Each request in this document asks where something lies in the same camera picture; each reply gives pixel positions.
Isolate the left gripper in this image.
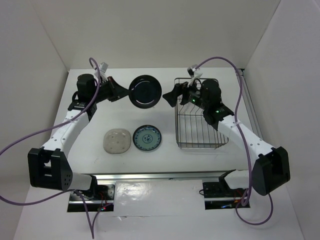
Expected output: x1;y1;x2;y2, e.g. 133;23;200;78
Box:
90;76;131;104

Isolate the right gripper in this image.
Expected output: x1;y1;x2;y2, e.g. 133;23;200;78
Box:
162;76;209;110

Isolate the black round plate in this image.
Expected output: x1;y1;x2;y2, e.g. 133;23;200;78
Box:
129;75;162;109

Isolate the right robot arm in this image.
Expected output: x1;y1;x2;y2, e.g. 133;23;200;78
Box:
162;79;291;196

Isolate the blue patterned round plate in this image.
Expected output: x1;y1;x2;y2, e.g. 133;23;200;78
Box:
132;124;162;152

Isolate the frosted square glass plate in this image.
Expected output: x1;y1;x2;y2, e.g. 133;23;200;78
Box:
103;128;131;155

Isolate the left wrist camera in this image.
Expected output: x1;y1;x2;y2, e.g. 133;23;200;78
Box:
94;62;109;83

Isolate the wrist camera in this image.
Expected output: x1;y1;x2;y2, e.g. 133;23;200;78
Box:
94;62;109;83
187;65;202;86

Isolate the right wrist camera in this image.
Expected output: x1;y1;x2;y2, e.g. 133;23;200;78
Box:
187;65;202;86

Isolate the metal wire dish rack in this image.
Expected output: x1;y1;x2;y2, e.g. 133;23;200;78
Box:
174;77;229;149

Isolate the front aluminium rail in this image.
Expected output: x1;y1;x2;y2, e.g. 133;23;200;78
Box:
89;170;234;182

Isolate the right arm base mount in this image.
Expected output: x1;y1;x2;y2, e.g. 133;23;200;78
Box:
199;182;245;210

